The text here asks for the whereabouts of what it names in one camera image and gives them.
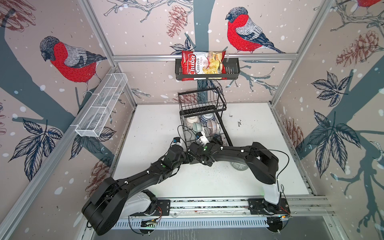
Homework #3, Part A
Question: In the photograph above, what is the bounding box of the orange and blue patterned bowl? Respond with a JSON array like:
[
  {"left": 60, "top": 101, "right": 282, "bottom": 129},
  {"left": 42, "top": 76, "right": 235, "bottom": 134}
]
[{"left": 200, "top": 113, "right": 216, "bottom": 125}]

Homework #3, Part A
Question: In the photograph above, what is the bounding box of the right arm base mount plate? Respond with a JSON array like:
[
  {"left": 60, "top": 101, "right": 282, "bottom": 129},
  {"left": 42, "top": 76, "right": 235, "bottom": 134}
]
[{"left": 248, "top": 198, "right": 291, "bottom": 216}]

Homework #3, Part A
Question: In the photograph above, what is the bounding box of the black wire dish rack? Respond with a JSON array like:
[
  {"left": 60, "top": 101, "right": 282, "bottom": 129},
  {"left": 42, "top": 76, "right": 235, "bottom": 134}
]
[{"left": 176, "top": 87, "right": 233, "bottom": 146}]

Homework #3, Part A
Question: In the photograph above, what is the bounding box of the white wire mesh basket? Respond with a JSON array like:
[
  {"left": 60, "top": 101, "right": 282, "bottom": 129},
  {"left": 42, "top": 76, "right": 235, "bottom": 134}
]
[{"left": 75, "top": 73, "right": 128, "bottom": 138}]

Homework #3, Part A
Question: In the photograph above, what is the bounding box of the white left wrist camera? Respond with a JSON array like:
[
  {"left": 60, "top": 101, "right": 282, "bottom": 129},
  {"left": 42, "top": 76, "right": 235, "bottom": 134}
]
[{"left": 171, "top": 137, "right": 182, "bottom": 146}]

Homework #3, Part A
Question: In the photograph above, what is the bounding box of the maroon striped bowl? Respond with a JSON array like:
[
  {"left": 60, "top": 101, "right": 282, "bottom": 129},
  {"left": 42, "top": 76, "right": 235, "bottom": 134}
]
[{"left": 207, "top": 120, "right": 221, "bottom": 136}]

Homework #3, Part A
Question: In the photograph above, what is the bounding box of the blue geometric patterned bowl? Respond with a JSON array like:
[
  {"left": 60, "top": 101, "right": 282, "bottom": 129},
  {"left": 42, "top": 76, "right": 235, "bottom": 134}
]
[{"left": 211, "top": 135, "right": 224, "bottom": 145}]

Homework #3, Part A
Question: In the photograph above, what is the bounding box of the red cassava chips bag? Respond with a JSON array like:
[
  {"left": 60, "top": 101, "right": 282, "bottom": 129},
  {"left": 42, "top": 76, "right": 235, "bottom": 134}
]
[{"left": 181, "top": 51, "right": 226, "bottom": 76}]

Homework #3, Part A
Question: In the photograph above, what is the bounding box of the white red dotted bowl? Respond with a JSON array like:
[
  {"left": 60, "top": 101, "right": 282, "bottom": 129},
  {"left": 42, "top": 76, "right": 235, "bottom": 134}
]
[{"left": 186, "top": 116, "right": 200, "bottom": 129}]

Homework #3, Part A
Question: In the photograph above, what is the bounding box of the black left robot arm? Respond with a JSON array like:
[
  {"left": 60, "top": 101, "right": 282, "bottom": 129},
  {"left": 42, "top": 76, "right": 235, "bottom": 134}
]
[{"left": 82, "top": 145, "right": 193, "bottom": 236}]

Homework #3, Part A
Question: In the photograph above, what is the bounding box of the black wall shelf basket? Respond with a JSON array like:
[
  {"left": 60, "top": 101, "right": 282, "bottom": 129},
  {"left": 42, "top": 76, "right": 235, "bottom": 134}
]
[{"left": 175, "top": 58, "right": 240, "bottom": 81}]

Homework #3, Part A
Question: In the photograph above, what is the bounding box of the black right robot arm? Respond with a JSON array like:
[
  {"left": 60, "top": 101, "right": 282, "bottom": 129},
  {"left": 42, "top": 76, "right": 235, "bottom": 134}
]
[{"left": 187, "top": 142, "right": 281, "bottom": 216}]

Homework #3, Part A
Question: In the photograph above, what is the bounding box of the green patterned white bowl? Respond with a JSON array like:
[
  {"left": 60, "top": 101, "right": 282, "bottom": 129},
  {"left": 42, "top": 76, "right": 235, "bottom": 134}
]
[{"left": 230, "top": 163, "right": 249, "bottom": 171}]

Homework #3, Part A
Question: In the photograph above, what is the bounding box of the aluminium front rail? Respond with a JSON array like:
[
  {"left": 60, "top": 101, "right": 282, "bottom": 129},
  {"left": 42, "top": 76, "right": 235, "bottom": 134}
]
[{"left": 119, "top": 195, "right": 335, "bottom": 220}]

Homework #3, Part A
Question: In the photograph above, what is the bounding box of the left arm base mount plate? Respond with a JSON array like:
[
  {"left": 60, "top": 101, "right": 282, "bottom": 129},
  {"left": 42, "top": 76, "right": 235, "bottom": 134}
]
[{"left": 131, "top": 199, "right": 171, "bottom": 217}]

